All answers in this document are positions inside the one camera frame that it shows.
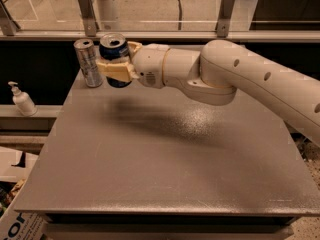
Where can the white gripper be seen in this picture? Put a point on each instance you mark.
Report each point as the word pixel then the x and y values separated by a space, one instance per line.
pixel 149 65

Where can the blue pepsi can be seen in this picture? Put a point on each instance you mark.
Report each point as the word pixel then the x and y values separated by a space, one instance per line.
pixel 113 46

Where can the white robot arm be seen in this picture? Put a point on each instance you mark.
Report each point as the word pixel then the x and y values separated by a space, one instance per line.
pixel 214 74

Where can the silver redbull can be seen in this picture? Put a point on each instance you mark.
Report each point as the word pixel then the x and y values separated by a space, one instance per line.
pixel 85 52

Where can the white pump bottle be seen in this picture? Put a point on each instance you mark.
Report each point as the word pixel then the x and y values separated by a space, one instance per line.
pixel 22 100

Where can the cardboard box with lettering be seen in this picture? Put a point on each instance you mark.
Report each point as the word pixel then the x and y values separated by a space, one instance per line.
pixel 15 166

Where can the left metal railing bracket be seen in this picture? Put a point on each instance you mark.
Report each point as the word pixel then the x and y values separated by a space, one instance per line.
pixel 88 17

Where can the metal railing bracket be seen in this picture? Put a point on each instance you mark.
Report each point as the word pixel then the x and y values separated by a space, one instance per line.
pixel 224 18
pixel 88 17

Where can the right metal railing bracket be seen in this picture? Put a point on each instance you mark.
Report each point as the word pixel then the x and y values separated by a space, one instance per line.
pixel 224 18

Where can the far left metal bracket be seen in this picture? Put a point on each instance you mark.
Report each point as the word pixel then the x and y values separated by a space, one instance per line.
pixel 7 24

